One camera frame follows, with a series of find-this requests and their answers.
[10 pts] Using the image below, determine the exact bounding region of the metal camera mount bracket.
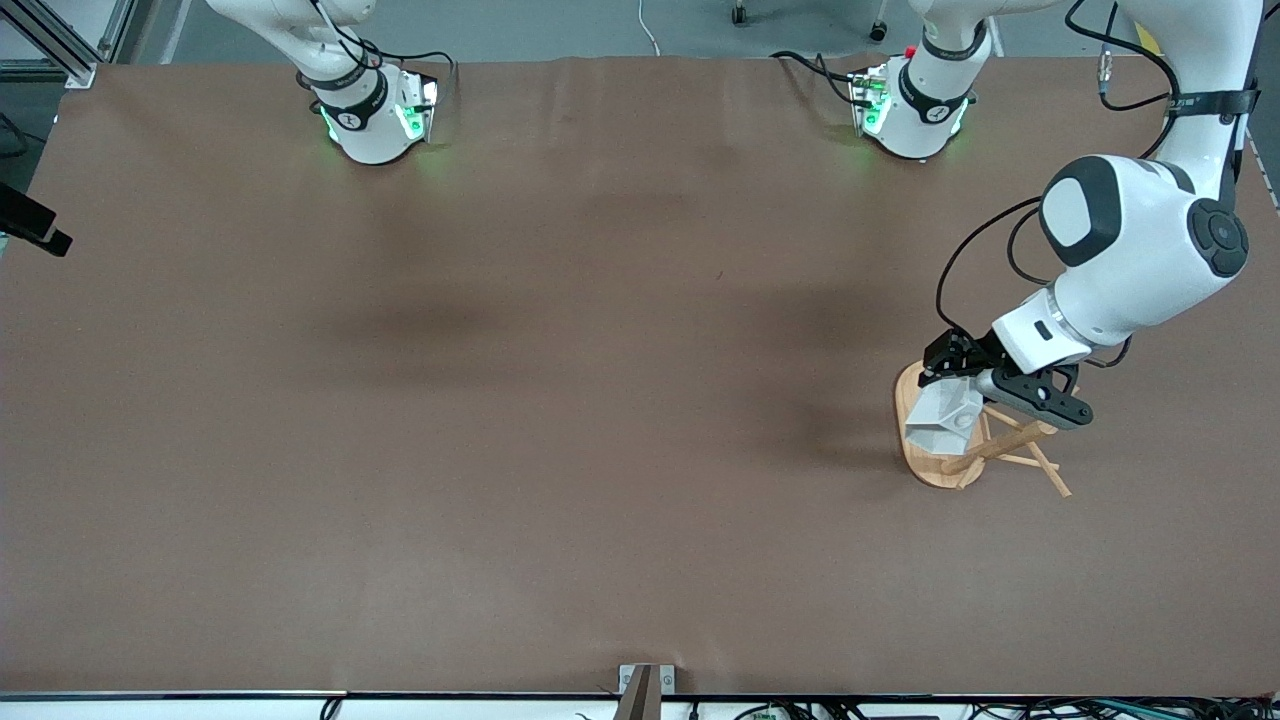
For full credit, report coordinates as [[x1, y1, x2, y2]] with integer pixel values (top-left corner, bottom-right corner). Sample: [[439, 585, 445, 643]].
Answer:
[[618, 663, 676, 720]]

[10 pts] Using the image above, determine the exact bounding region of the black cable with metal plug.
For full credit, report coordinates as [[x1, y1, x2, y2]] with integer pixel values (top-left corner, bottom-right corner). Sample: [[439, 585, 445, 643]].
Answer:
[[1063, 0, 1181, 113]]

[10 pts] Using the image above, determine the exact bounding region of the black arm base cable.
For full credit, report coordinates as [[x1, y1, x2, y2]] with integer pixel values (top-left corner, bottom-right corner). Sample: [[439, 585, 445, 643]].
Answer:
[[300, 0, 459, 101], [770, 50, 866, 106]]

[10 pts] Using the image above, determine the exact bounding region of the wooden cup rack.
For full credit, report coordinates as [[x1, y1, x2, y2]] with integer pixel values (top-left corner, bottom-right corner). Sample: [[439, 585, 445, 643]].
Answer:
[[893, 358, 1076, 499]]

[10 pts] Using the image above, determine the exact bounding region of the tangled black cable bundle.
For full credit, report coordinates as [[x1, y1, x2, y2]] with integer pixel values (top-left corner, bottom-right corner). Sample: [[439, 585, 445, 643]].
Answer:
[[730, 697, 1280, 720]]

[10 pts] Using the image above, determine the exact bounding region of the black left arm base cable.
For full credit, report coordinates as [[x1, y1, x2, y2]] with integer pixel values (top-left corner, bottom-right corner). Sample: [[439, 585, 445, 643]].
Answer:
[[770, 50, 866, 106]]

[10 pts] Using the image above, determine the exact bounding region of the black right arm base cable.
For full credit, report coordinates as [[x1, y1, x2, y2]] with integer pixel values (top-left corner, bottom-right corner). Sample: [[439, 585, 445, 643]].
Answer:
[[300, 0, 459, 101]]

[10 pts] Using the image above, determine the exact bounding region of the white hexagonal cup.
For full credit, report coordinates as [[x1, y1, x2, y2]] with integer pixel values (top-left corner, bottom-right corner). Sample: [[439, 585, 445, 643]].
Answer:
[[903, 378, 986, 463]]

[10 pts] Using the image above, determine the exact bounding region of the aluminium frame post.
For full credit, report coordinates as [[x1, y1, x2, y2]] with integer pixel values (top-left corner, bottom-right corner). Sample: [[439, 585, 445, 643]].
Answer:
[[0, 0, 141, 91]]

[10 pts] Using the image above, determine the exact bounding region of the brown paper table cover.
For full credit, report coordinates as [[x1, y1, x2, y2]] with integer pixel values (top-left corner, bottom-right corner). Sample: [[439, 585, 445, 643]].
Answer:
[[0, 55, 1280, 698]]

